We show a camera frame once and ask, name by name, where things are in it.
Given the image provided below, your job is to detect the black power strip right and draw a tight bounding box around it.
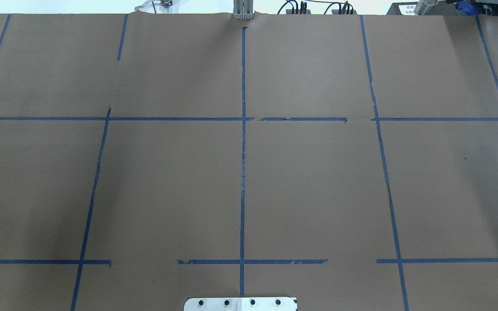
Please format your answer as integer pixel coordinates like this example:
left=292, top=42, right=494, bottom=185
left=323, top=0, right=357, bottom=15

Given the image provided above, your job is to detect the black power strip left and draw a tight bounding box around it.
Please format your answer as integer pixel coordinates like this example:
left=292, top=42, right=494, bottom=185
left=277, top=0, right=311, bottom=15

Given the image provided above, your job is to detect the aluminium frame post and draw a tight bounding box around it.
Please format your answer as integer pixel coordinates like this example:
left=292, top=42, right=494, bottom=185
left=233, top=0, right=255, bottom=20

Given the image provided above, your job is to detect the white metal base plate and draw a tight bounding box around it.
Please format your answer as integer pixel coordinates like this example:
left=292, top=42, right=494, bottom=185
left=183, top=297, right=298, bottom=311

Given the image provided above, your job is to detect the black power strip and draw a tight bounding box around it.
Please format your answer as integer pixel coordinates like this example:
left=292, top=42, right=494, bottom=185
left=277, top=0, right=311, bottom=15
left=323, top=0, right=357, bottom=15

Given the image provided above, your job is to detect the silver metal cup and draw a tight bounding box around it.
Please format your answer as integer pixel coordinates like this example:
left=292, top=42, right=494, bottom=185
left=414, top=0, right=439, bottom=16

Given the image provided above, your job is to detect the brown paper table cover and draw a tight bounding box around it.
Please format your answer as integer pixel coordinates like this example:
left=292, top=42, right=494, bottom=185
left=0, top=12, right=498, bottom=311

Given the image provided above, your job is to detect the black box with label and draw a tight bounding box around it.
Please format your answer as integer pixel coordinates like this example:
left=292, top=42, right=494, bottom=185
left=386, top=2, right=418, bottom=16

